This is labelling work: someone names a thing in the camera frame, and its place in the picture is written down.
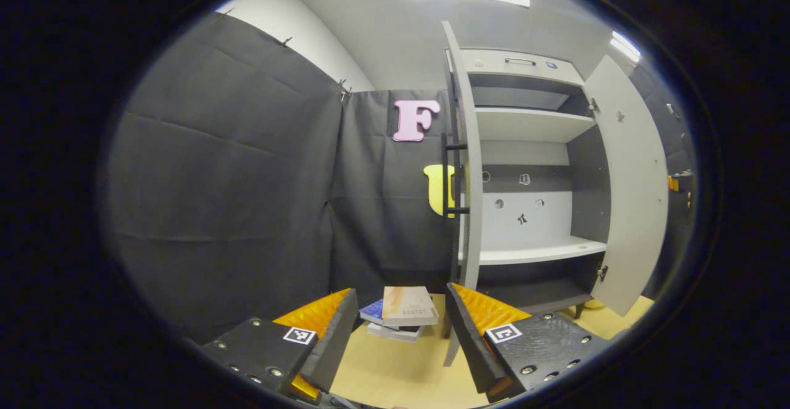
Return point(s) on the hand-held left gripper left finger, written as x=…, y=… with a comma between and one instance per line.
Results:
x=336, y=341

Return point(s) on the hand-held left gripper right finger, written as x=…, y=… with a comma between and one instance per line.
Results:
x=472, y=347

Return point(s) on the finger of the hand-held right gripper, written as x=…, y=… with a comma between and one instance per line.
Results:
x=674, y=183

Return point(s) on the grey cabinet door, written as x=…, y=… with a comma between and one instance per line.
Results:
x=472, y=150
x=632, y=199

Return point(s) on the white cabinet shelf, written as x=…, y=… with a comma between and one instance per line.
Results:
x=531, y=252
x=518, y=99
x=524, y=125

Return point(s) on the grey cabinet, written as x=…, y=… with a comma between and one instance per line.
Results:
x=555, y=224

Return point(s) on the blue book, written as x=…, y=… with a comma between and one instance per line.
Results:
x=372, y=311

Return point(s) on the white book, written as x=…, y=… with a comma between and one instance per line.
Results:
x=395, y=334

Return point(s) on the beige book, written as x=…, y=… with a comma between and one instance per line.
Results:
x=407, y=307

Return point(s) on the yellow plush toy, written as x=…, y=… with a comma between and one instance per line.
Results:
x=592, y=304

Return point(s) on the small ceiling light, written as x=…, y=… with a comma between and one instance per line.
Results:
x=623, y=46

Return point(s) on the black backdrop cloth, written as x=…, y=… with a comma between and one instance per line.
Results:
x=234, y=181

